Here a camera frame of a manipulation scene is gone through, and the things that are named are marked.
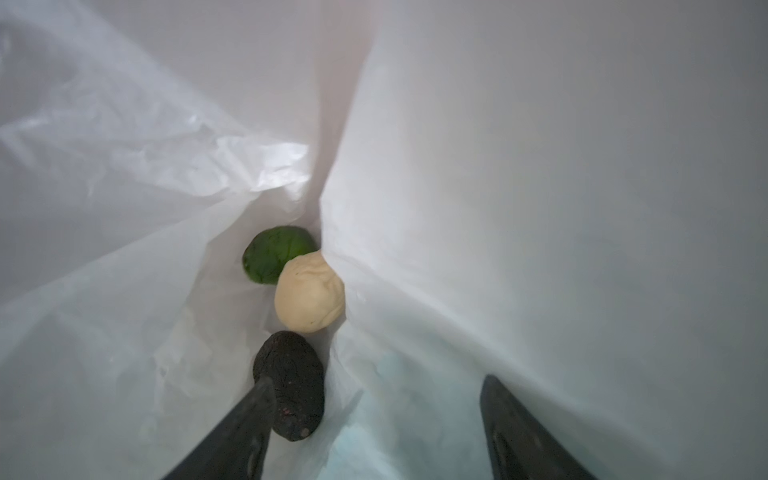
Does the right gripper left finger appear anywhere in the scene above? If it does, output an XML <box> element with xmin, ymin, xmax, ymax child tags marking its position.
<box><xmin>164</xmin><ymin>377</ymin><xmax>276</xmax><ymax>480</ymax></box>

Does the white plastic bag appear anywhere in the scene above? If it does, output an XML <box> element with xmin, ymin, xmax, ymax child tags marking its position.
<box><xmin>1</xmin><ymin>1</ymin><xmax>767</xmax><ymax>479</ymax></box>

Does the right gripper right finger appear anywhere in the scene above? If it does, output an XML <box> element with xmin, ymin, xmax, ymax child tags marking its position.
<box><xmin>480</xmin><ymin>375</ymin><xmax>595</xmax><ymax>480</ymax></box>

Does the dark avocado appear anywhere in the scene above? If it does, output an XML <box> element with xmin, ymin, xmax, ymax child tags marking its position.
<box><xmin>252</xmin><ymin>331</ymin><xmax>325</xmax><ymax>442</ymax></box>

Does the green lime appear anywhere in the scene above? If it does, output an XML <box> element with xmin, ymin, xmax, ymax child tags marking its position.
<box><xmin>242</xmin><ymin>225</ymin><xmax>319</xmax><ymax>285</ymax></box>

